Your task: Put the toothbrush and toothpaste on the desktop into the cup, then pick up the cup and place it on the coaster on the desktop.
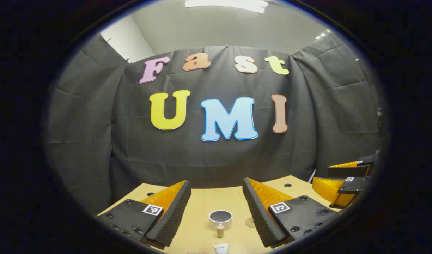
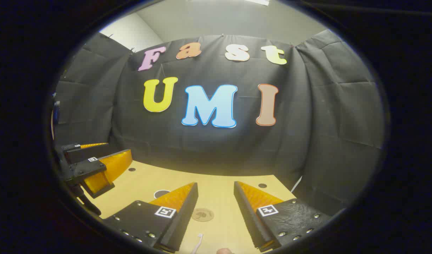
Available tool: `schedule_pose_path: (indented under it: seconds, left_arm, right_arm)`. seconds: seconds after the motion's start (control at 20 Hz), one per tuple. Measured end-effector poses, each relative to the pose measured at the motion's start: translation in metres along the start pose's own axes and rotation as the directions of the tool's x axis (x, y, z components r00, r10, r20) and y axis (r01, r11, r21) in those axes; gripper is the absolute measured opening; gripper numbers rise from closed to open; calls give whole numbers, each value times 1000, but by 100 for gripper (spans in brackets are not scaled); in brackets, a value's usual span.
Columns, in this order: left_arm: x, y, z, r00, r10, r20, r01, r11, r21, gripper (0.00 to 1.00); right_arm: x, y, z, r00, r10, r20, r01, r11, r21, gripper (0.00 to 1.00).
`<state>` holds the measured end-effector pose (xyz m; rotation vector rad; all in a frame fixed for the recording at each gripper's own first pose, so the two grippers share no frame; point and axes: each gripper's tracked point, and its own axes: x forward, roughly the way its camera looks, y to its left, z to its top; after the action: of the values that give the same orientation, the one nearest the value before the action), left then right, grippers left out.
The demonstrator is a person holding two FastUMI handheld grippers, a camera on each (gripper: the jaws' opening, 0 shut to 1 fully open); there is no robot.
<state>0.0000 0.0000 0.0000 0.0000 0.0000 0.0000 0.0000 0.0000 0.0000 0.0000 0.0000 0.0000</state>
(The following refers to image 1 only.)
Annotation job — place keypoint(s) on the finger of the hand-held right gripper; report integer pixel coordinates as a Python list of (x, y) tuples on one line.
[(328, 188), (346, 171)]

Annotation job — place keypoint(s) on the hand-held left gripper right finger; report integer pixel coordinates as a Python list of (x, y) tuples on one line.
[(258, 218)]

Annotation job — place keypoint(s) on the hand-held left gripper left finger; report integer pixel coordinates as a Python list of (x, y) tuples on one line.
[(173, 218)]

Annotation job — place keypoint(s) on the round wooden coaster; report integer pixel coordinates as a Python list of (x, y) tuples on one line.
[(250, 222)]

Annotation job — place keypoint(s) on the white cup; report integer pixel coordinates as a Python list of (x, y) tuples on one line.
[(220, 220)]

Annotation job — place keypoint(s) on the white toothpaste tube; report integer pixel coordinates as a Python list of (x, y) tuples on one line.
[(220, 249)]

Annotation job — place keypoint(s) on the wooden desktop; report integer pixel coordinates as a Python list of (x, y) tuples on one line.
[(208, 201)]

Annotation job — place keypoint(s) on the black backdrop cloth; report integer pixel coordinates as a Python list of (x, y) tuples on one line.
[(201, 158)]

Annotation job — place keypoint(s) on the ceiling light panel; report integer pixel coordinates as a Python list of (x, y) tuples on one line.
[(226, 4)]

